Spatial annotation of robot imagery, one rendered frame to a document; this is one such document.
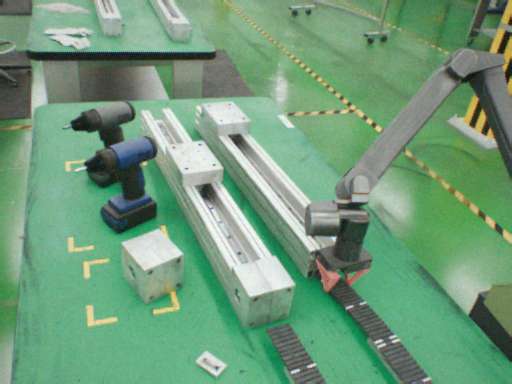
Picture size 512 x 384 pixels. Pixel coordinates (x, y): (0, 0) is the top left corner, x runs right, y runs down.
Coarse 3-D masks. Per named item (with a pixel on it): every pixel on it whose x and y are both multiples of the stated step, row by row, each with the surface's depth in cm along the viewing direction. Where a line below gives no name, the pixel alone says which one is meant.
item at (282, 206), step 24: (216, 144) 149; (240, 144) 150; (240, 168) 136; (264, 168) 136; (264, 192) 122; (288, 192) 125; (264, 216) 124; (288, 216) 114; (288, 240) 113; (312, 240) 107; (312, 264) 107
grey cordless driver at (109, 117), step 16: (96, 112) 121; (112, 112) 123; (128, 112) 126; (64, 128) 117; (80, 128) 119; (96, 128) 121; (112, 128) 126; (112, 144) 128; (96, 176) 129; (112, 176) 131
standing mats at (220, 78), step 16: (16, 0) 586; (16, 64) 407; (208, 64) 460; (224, 64) 465; (0, 80) 375; (16, 80) 378; (208, 80) 423; (224, 80) 427; (240, 80) 432; (0, 96) 350; (16, 96) 353; (208, 96) 392; (224, 96) 396; (240, 96) 399; (0, 112) 328; (16, 112) 331
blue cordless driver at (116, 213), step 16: (128, 144) 108; (144, 144) 110; (96, 160) 103; (112, 160) 104; (128, 160) 107; (144, 160) 111; (128, 176) 111; (128, 192) 114; (144, 192) 118; (112, 208) 115; (128, 208) 114; (144, 208) 117; (112, 224) 114; (128, 224) 115
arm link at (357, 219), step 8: (344, 208) 95; (352, 208) 96; (360, 208) 96; (344, 216) 93; (352, 216) 93; (360, 216) 93; (368, 216) 94; (344, 224) 94; (352, 224) 93; (360, 224) 93; (368, 224) 94; (344, 232) 95; (352, 232) 94; (360, 232) 94; (352, 240) 95; (360, 240) 95
